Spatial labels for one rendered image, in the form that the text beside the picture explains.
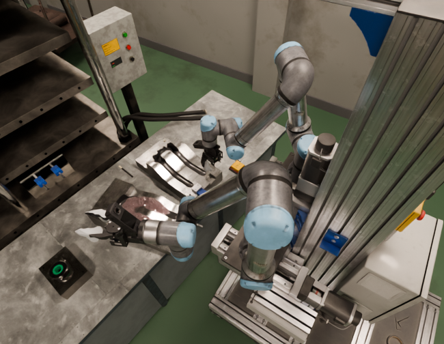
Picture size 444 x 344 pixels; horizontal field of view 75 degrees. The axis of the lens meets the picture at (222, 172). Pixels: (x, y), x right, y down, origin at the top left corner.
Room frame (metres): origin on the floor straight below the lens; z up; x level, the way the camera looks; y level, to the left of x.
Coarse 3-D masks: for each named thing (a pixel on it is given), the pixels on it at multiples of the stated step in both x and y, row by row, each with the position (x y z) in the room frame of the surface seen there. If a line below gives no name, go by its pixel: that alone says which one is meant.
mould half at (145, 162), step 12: (156, 144) 1.30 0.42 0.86; (180, 144) 1.23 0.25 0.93; (144, 156) 1.20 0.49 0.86; (168, 156) 1.14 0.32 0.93; (192, 156) 1.16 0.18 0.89; (144, 168) 1.12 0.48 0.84; (156, 168) 1.05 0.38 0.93; (180, 168) 1.08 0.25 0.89; (216, 168) 1.06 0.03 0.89; (168, 180) 0.99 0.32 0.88; (192, 180) 0.98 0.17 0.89; (204, 180) 0.98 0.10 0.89; (216, 180) 1.00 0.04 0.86; (180, 192) 0.91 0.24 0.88; (192, 192) 0.90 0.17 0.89
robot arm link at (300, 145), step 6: (300, 138) 0.94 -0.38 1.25; (306, 138) 0.92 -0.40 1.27; (312, 138) 0.92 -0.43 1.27; (294, 144) 0.93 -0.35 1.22; (300, 144) 0.89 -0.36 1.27; (306, 144) 0.89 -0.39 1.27; (294, 150) 0.91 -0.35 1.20; (300, 150) 0.87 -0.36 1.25; (306, 150) 0.86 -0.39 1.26; (294, 156) 0.90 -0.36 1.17; (300, 156) 0.86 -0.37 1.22; (294, 162) 0.88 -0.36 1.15; (300, 162) 0.85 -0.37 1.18; (300, 168) 0.85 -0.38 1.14
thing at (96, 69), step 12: (12, 0) 1.87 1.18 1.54; (60, 0) 1.42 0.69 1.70; (72, 0) 1.43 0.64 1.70; (72, 12) 1.42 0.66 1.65; (72, 24) 1.42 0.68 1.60; (84, 24) 1.45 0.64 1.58; (84, 36) 1.42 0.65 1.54; (84, 48) 1.41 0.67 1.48; (96, 60) 1.43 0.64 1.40; (96, 72) 1.42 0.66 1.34; (108, 84) 1.45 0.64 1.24; (108, 96) 1.42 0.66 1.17; (108, 108) 1.42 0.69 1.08; (120, 120) 1.43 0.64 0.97; (120, 132) 1.41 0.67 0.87
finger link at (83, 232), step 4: (80, 228) 0.41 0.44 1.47; (88, 228) 0.41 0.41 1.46; (92, 228) 0.41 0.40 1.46; (96, 228) 0.41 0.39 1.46; (100, 228) 0.41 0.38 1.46; (76, 232) 0.40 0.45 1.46; (80, 232) 0.40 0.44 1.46; (84, 232) 0.40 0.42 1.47; (88, 232) 0.40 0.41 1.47; (92, 232) 0.39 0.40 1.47; (96, 232) 0.39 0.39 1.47; (100, 232) 0.39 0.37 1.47; (84, 236) 0.39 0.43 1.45; (88, 236) 0.39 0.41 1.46; (92, 240) 0.39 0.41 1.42; (96, 240) 0.39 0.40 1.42
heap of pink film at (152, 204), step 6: (132, 198) 0.87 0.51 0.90; (138, 198) 0.87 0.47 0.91; (144, 198) 0.86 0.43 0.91; (150, 198) 0.85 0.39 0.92; (126, 204) 0.84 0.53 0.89; (132, 204) 0.83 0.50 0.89; (138, 204) 0.83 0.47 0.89; (144, 204) 0.82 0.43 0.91; (150, 204) 0.82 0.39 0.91; (156, 204) 0.82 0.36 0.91; (162, 204) 0.83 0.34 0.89; (132, 210) 0.79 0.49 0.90; (156, 210) 0.79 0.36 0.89; (162, 210) 0.79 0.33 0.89; (168, 210) 0.80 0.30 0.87; (138, 216) 0.75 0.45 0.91; (144, 216) 0.74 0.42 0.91
